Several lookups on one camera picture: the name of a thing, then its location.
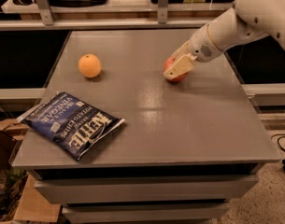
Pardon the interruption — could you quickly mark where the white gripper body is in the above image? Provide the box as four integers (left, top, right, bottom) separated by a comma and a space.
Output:
188, 24, 222, 63

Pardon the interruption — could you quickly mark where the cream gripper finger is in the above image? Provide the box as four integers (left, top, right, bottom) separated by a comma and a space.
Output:
171, 41, 190, 59
164, 54, 196, 80

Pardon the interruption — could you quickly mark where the red apple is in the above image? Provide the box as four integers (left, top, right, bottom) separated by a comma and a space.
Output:
163, 57, 188, 83

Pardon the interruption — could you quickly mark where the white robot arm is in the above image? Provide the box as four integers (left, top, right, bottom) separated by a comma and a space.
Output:
164, 0, 285, 80

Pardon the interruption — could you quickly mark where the grey drawer cabinet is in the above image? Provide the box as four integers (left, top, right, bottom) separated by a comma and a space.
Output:
13, 29, 280, 224

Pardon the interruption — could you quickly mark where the orange fruit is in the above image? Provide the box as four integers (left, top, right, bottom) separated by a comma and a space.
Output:
78, 54, 102, 78

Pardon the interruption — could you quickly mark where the blue potato chips bag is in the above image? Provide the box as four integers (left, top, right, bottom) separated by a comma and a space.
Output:
17, 91, 125, 161

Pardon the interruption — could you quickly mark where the lower grey drawer front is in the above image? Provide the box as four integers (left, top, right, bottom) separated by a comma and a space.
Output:
63, 203, 229, 223

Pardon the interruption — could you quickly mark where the grey drawer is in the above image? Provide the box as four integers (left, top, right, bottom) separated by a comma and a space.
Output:
35, 175, 259, 204
63, 203, 229, 223

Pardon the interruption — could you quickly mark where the upper grey drawer front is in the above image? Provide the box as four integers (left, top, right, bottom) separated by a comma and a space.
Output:
35, 175, 259, 204

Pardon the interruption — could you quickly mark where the brown cardboard box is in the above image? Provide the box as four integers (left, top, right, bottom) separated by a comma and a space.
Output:
13, 175, 60, 224

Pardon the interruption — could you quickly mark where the middle metal shelf bracket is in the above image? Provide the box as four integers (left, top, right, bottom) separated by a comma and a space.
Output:
157, 0, 168, 24

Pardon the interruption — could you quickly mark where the metal shelf bracket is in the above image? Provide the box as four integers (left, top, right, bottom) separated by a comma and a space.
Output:
36, 0, 54, 25
157, 0, 168, 24

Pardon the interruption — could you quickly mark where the left metal shelf bracket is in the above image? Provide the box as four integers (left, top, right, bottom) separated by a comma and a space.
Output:
36, 0, 54, 25

